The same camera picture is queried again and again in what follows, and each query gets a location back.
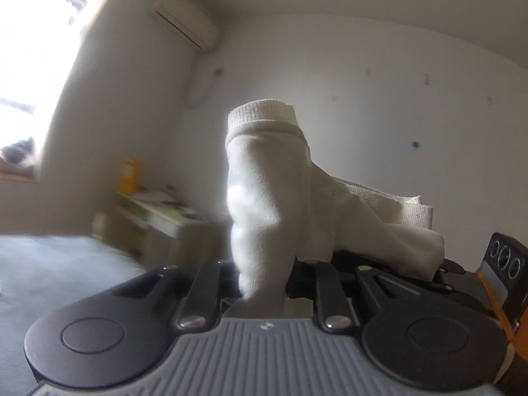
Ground white and green desk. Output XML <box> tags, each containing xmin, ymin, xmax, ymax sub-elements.
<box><xmin>92</xmin><ymin>190</ymin><xmax>224</xmax><ymax>271</ymax></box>

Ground wall air conditioner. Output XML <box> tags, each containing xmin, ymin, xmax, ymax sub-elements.
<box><xmin>153</xmin><ymin>0</ymin><xmax>221</xmax><ymax>53</ymax></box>

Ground white bear print sweatshirt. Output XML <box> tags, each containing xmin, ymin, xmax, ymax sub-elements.
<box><xmin>225</xmin><ymin>99</ymin><xmax>445</xmax><ymax>318</ymax></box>

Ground yellow box on desk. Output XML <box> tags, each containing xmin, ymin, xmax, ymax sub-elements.
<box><xmin>117</xmin><ymin>158</ymin><xmax>141</xmax><ymax>195</ymax></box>

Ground dark clothes on windowsill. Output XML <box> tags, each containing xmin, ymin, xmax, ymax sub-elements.
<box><xmin>1</xmin><ymin>137</ymin><xmax>37</xmax><ymax>178</ymax></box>

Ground grey bed sheet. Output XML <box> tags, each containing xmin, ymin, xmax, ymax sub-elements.
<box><xmin>1</xmin><ymin>235</ymin><xmax>145</xmax><ymax>395</ymax></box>

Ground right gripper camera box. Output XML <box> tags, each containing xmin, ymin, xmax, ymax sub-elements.
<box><xmin>479</xmin><ymin>232</ymin><xmax>527</xmax><ymax>334</ymax></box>

